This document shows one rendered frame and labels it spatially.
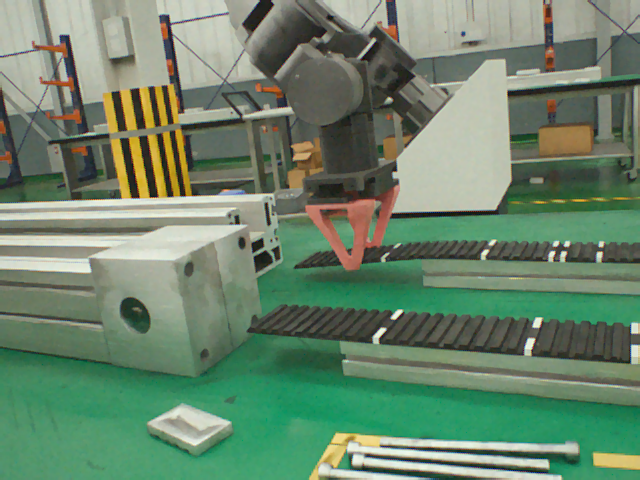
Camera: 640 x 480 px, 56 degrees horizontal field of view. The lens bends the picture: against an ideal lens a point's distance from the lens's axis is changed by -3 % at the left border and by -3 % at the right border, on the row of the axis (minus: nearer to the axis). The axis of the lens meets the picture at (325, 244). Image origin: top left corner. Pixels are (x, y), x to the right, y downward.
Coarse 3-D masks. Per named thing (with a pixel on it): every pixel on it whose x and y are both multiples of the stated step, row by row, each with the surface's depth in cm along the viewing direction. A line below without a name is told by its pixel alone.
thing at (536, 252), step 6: (534, 246) 57; (540, 246) 58; (546, 246) 57; (528, 252) 56; (534, 252) 56; (540, 252) 55; (546, 252) 56; (522, 258) 55; (528, 258) 55; (534, 258) 55; (540, 258) 54
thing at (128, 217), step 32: (0, 224) 82; (32, 224) 79; (64, 224) 76; (96, 224) 74; (128, 224) 71; (160, 224) 69; (192, 224) 67; (224, 224) 65; (256, 224) 72; (256, 256) 74
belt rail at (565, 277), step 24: (432, 264) 59; (456, 264) 58; (480, 264) 57; (504, 264) 56; (528, 264) 55; (552, 264) 54; (576, 264) 53; (600, 264) 52; (624, 264) 51; (480, 288) 58; (504, 288) 57; (528, 288) 56; (552, 288) 55; (576, 288) 54; (600, 288) 53; (624, 288) 52
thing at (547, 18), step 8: (544, 0) 675; (544, 8) 676; (552, 8) 674; (544, 16) 678; (552, 16) 676; (544, 24) 681; (552, 24) 679; (616, 24) 663; (544, 32) 684; (552, 32) 681; (624, 32) 661; (552, 40) 683; (616, 40) 665; (552, 48) 685; (552, 56) 634; (552, 64) 690; (552, 104) 648; (552, 112) 704; (552, 120) 707
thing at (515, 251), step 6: (510, 246) 58; (516, 246) 59; (522, 246) 58; (528, 246) 58; (504, 252) 57; (510, 252) 56; (516, 252) 56; (522, 252) 56; (504, 258) 56; (510, 258) 55; (516, 258) 55
